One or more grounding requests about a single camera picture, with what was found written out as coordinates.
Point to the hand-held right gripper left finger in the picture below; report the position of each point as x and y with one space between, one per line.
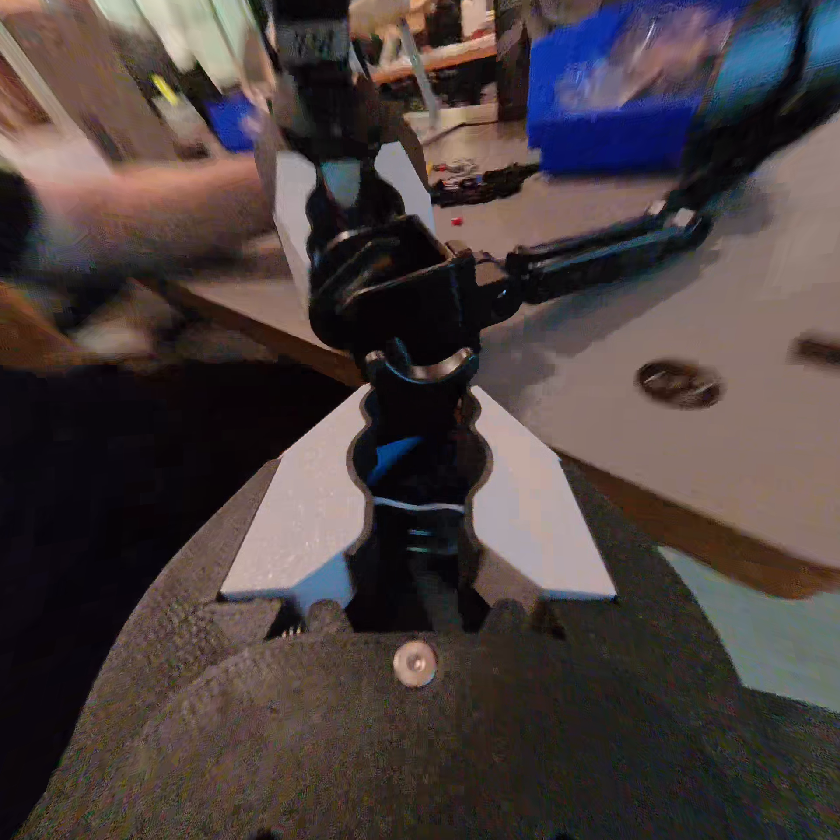
302 525

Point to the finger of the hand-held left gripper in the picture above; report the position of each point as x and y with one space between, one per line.
407 177
292 210

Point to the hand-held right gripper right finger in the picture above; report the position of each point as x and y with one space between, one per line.
538 525

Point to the black desk clamp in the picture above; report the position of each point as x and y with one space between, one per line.
407 295

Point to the person's left forearm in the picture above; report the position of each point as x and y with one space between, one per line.
164 210

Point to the pile of lego pieces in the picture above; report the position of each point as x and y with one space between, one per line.
485 184

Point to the small blue storage bin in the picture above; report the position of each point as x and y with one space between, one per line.
229 124

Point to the black round table disc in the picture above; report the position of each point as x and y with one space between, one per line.
679 384

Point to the blue plastic bin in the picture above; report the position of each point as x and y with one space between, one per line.
604 138

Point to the clear plastic bag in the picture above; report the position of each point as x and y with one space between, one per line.
636 52

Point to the black rectangular table plate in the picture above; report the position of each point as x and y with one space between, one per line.
817 351

